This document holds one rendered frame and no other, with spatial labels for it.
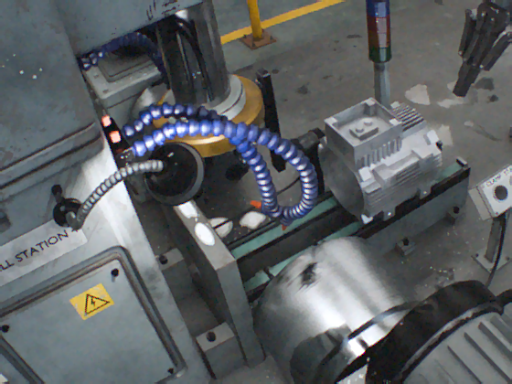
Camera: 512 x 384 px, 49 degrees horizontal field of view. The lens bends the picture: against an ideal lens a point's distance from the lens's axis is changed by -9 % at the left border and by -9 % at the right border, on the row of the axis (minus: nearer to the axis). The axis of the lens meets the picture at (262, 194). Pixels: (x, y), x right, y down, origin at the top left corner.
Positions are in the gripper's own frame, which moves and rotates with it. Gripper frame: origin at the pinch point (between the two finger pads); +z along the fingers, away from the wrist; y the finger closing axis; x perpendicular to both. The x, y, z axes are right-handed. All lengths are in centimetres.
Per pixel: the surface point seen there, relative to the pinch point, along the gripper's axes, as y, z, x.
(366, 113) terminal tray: -10.1, 14.9, -12.9
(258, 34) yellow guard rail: -222, 69, 101
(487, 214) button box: 20.4, 18.6, -2.3
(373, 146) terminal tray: -0.6, 17.1, -17.7
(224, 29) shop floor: -252, 79, 95
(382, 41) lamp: -33.3, 5.3, 7.6
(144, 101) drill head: -41, 30, -47
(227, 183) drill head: -26, 43, -29
